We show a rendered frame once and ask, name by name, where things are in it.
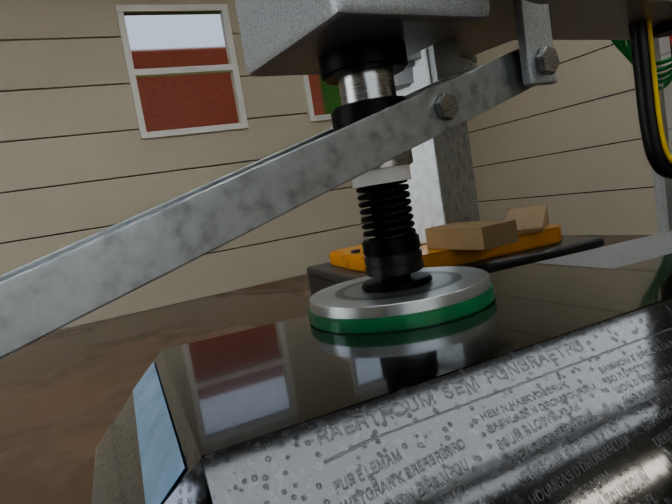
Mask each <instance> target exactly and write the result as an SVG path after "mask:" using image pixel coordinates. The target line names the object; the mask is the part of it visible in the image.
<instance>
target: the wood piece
mask: <svg viewBox="0 0 672 504"><path fill-rule="evenodd" d="M425 234H426V241H427V248H428V249H449V250H488V249H492V248H496V247H500V246H504V245H508V244H512V243H516V242H519V240H518V232H517V225H516V220H492V221H469V222H454V223H450V224H445V225H440V226H436V227H431V228H426V229H425Z"/></svg>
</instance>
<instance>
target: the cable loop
mask: <svg viewBox="0 0 672 504"><path fill-rule="evenodd" d="M629 35H630V44H631V54H632V64H633V73H634V83H635V92H636V101H637V110H638V118H639V125H640V131H641V137H642V142H643V146H644V151H645V154H646V157H647V160H648V162H649V163H650V165H651V167H652V168H653V170H654V171H655V172H656V173H657V174H658V175H660V176H662V177H665V178H669V179H672V156H671V154H670V152H669V150H668V146H667V143H666V138H665V133H664V128H663V122H662V115H661V107H660V99H659V89H658V80H657V70H656V60H655V49H654V39H653V29H652V19H651V18H650V19H647V20H641V21H637V22H634V23H631V24H629Z"/></svg>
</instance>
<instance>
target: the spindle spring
mask: <svg viewBox="0 0 672 504"><path fill-rule="evenodd" d="M407 181H408V180H402V181H396V182H389V183H383V184H377V185H371V186H365V187H359V188H357V189H356V192H357V193H364V194H360V195H359V196H358V197H357V199H358V200H361V201H363V200H368V201H364V202H360V203H359V204H358V206H359V207H360V208H366V207H370V206H372V205H377V204H382V203H387V202H391V201H396V200H400V201H399V202H395V203H390V204H386V205H381V206H376V207H371V208H366V209H362V210H360V214H361V215H368V214H373V213H378V212H383V211H387V210H392V209H396V208H400V207H401V209H399V210H395V211H391V212H386V213H381V214H376V215H371V216H365V217H362V218H361V222H370V221H376V220H381V219H386V218H390V217H395V216H399V215H402V217H398V218H394V219H389V220H384V221H379V222H374V223H367V224H364V225H362V229H364V230H369V229H375V228H381V227H386V226H391V225H395V224H399V223H403V224H402V225H398V226H394V227H389V228H384V229H379V230H369V231H365V232H364V233H363V236H365V237H372V236H378V235H384V234H389V233H394V232H398V231H402V230H404V232H400V233H396V234H392V235H387V236H382V237H376V238H370V239H369V242H374V241H383V240H390V239H396V238H402V237H406V236H410V235H413V234H414V233H415V232H416V229H415V228H413V226H414V224H415V223H414V221H412V220H411V219H412V218H413V216H414V215H413V214H412V213H409V212H411V211H412V206H409V204H410V203H411V199H409V198H407V197H409V196H410V192H409V191H405V190H407V189H408V188H409V185H408V184H401V183H404V182H407ZM392 185H397V186H395V187H391V188H386V189H382V190H377V191H373V192H368V191H369V190H374V189H378V188H383V187H388V186H392ZM397 192H398V194H396V195H392V196H387V197H383V198H378V199H373V200H369V199H370V198H374V197H379V196H384V195H388V194H393V193H397Z"/></svg>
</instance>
